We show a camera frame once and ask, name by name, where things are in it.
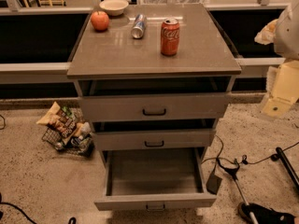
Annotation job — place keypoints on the wire basket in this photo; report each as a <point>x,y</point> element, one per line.
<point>81,146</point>

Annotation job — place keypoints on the red coca-cola can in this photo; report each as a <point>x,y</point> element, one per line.
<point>170,36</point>

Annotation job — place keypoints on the white bowl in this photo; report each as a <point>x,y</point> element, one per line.
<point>114,7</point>

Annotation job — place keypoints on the grey drawer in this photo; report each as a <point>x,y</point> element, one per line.
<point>154,180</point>
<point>154,98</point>
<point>171,133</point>

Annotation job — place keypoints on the grey bottom drawer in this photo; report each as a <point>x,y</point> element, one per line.
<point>154,180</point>

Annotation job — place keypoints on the grey metal crutch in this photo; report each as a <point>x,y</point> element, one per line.
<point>232,171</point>

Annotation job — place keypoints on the red apple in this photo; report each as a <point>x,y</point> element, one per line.
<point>100,20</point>

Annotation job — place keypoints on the grey drawer cabinet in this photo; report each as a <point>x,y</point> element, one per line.
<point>115,54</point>

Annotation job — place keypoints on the grey top drawer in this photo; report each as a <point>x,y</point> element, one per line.
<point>154,98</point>

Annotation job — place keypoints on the grey middle drawer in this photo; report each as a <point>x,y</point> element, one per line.
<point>171,133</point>

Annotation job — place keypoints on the yellow brown snack bag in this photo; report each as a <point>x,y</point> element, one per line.
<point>57,120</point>

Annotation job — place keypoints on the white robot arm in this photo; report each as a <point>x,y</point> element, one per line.
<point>286,42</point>

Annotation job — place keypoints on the black shoe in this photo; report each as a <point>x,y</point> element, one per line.
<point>265,215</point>

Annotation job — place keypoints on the black pole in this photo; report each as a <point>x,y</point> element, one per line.
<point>287,165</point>

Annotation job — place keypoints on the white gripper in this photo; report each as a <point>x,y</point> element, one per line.
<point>288,34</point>

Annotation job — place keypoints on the black power adapter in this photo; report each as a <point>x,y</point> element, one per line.
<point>213,183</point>

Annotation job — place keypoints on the silver blue soda can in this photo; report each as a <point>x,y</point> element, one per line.
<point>139,26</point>

